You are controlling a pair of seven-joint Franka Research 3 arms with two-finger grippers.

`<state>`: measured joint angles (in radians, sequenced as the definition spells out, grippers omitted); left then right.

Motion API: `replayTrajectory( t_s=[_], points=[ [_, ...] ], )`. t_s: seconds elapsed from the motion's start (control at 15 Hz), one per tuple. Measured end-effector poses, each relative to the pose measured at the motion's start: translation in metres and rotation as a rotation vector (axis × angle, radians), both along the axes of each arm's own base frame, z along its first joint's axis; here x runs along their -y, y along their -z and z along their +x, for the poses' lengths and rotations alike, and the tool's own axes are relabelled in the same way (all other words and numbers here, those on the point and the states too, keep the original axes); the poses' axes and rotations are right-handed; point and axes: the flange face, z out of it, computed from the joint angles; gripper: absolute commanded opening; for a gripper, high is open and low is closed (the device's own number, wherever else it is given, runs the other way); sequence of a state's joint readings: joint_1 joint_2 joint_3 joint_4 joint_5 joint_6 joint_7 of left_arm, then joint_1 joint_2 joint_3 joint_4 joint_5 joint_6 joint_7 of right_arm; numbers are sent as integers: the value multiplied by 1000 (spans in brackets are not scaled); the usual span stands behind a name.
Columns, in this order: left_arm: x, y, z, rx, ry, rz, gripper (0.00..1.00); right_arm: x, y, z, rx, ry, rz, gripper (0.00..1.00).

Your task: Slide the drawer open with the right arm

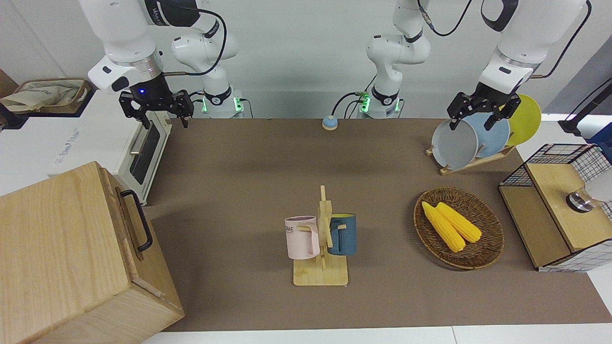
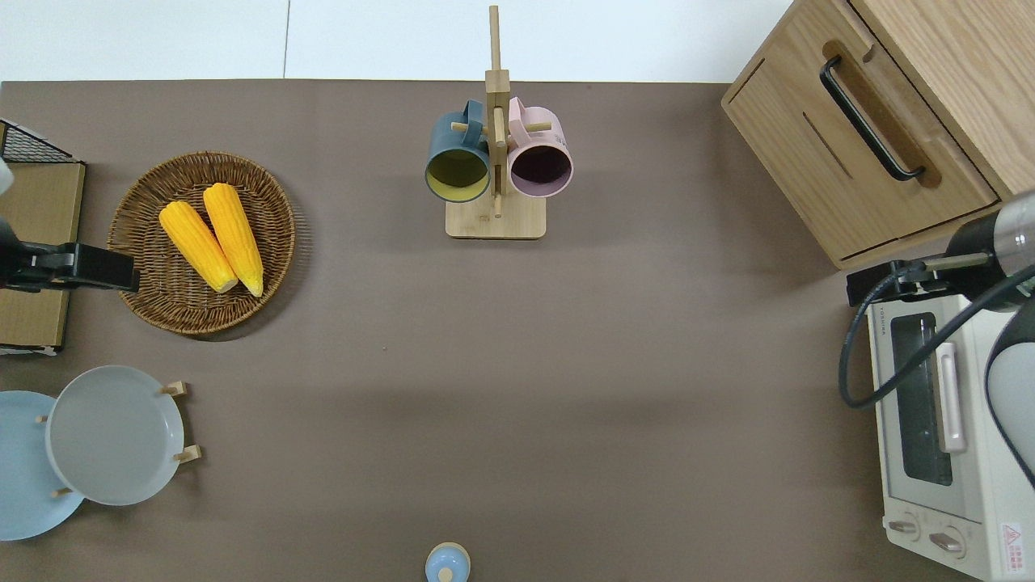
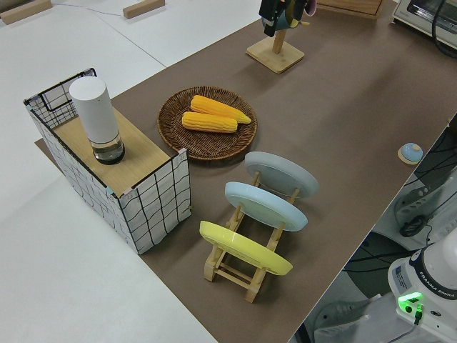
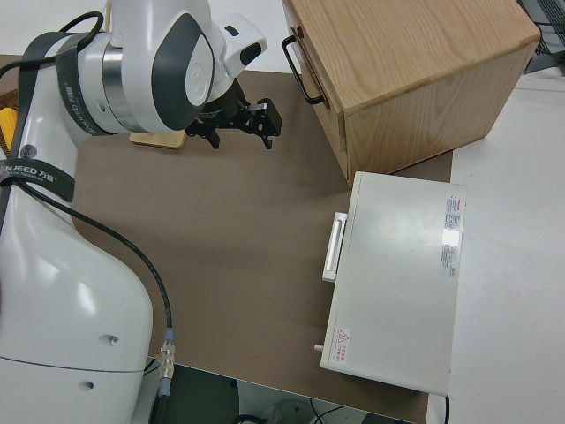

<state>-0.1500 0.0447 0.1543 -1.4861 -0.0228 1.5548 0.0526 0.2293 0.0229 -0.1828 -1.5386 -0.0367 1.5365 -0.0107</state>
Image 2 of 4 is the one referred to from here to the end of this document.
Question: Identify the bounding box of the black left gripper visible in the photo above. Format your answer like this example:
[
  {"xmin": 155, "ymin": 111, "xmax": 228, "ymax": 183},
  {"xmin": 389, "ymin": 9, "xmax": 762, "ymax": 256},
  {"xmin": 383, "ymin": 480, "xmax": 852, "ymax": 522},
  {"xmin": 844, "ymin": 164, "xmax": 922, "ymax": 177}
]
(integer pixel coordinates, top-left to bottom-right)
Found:
[{"xmin": 0, "ymin": 218, "xmax": 141, "ymax": 292}]

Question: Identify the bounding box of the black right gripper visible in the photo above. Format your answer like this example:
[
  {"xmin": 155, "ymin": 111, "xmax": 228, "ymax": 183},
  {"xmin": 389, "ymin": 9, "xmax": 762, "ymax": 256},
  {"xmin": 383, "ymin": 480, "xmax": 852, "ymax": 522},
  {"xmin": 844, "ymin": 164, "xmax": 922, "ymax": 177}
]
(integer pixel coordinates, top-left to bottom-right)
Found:
[{"xmin": 846, "ymin": 210, "xmax": 1023, "ymax": 314}]

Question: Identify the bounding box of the light wooden drawer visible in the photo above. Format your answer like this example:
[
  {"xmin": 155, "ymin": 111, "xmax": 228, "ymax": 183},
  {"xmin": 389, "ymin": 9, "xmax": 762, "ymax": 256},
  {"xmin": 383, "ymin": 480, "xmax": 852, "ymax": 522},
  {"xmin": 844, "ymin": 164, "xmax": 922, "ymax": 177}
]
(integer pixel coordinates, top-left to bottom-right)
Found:
[{"xmin": 725, "ymin": 32, "xmax": 1003, "ymax": 264}]

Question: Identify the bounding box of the black metal drawer handle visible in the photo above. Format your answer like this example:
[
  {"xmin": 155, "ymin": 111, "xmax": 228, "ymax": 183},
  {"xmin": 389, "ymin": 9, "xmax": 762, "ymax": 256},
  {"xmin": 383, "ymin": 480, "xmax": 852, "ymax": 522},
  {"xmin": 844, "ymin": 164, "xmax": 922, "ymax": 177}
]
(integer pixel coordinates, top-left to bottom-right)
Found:
[{"xmin": 819, "ymin": 55, "xmax": 927, "ymax": 183}]

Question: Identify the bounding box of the round wicker basket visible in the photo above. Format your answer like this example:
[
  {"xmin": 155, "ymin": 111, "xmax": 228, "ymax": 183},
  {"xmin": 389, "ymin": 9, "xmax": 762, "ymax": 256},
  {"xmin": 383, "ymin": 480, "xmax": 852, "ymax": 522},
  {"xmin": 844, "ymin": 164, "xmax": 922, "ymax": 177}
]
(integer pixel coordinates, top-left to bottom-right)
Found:
[{"xmin": 108, "ymin": 151, "xmax": 297, "ymax": 336}]

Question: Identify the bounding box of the yellow corn cob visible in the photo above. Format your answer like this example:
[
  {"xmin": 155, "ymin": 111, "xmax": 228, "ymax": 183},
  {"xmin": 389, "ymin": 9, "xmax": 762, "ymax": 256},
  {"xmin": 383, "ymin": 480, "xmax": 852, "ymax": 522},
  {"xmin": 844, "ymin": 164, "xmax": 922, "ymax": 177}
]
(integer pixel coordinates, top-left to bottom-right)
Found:
[
  {"xmin": 158, "ymin": 200, "xmax": 240, "ymax": 294},
  {"xmin": 202, "ymin": 183, "xmax": 265, "ymax": 298}
]

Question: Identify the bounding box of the grey plate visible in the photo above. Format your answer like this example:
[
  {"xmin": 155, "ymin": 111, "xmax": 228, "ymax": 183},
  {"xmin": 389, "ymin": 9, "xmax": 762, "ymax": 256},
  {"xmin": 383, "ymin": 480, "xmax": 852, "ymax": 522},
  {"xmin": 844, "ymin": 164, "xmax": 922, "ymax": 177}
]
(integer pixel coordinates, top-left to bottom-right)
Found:
[{"xmin": 45, "ymin": 365, "xmax": 185, "ymax": 507}]

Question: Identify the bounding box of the wooden plate rack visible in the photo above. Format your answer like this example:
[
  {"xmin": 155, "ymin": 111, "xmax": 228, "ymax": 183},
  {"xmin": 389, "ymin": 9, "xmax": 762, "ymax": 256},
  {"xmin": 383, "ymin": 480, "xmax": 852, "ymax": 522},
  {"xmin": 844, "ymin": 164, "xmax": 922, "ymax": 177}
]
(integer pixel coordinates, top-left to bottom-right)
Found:
[{"xmin": 35, "ymin": 380, "xmax": 202, "ymax": 499}]

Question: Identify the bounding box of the light blue plate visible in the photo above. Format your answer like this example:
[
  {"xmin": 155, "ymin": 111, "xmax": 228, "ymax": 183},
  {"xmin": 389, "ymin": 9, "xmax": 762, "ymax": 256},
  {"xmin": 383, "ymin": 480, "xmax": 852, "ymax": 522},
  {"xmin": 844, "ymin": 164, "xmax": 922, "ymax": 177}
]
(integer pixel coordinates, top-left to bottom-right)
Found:
[{"xmin": 0, "ymin": 390, "xmax": 86, "ymax": 542}]

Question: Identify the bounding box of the light wooden cabinet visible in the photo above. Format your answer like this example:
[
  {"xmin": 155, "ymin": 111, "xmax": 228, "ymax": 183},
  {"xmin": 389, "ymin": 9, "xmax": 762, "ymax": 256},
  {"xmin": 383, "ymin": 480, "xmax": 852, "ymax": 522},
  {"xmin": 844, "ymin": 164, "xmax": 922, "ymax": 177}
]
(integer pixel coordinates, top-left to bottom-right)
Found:
[{"xmin": 721, "ymin": 0, "xmax": 1035, "ymax": 272}]

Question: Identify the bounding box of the white toaster oven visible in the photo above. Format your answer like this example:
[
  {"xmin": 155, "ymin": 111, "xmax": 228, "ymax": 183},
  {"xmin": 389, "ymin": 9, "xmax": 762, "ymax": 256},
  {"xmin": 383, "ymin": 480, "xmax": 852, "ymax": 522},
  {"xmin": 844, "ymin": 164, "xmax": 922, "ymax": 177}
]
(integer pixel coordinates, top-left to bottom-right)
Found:
[{"xmin": 868, "ymin": 293, "xmax": 1035, "ymax": 582}]

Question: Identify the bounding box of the pink mug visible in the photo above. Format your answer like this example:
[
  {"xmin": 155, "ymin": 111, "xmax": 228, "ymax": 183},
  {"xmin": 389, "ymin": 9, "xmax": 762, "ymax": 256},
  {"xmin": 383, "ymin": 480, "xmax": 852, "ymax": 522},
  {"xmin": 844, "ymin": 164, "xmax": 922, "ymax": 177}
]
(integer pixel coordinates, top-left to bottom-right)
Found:
[{"xmin": 507, "ymin": 97, "xmax": 574, "ymax": 199}]

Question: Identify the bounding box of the wooden mug tree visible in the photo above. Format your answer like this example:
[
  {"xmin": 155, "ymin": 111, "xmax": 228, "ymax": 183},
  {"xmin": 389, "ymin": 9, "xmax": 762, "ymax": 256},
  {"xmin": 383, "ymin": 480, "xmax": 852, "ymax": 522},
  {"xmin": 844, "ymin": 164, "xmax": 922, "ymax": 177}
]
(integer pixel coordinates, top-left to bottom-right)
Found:
[{"xmin": 446, "ymin": 6, "xmax": 548, "ymax": 240}]

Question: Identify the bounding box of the dark blue mug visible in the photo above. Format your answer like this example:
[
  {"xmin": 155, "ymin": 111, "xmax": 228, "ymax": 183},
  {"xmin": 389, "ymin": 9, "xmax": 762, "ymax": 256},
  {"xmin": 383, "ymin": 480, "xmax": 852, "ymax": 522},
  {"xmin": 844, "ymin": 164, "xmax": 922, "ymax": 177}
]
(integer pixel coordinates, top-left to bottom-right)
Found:
[{"xmin": 425, "ymin": 99, "xmax": 492, "ymax": 204}]

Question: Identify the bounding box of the small blue round knob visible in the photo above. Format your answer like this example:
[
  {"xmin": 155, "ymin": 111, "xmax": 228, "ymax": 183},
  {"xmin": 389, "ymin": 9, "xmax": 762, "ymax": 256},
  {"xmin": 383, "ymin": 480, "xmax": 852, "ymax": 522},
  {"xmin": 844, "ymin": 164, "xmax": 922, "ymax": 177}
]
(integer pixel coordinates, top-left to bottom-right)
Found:
[{"xmin": 425, "ymin": 542, "xmax": 471, "ymax": 582}]

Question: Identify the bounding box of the wooden shelf with wire basket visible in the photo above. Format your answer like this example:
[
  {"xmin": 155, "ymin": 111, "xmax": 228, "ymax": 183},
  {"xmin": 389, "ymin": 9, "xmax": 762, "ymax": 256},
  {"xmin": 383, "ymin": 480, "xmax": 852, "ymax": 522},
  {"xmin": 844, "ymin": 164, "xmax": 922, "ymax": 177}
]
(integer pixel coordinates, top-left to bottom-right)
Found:
[{"xmin": 0, "ymin": 120, "xmax": 87, "ymax": 357}]

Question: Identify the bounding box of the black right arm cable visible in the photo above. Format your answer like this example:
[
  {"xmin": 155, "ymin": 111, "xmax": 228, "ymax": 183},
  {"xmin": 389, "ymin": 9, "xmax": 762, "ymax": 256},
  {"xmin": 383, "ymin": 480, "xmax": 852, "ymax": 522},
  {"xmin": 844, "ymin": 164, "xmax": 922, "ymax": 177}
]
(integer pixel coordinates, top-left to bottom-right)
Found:
[{"xmin": 838, "ymin": 263, "xmax": 1035, "ymax": 410}]

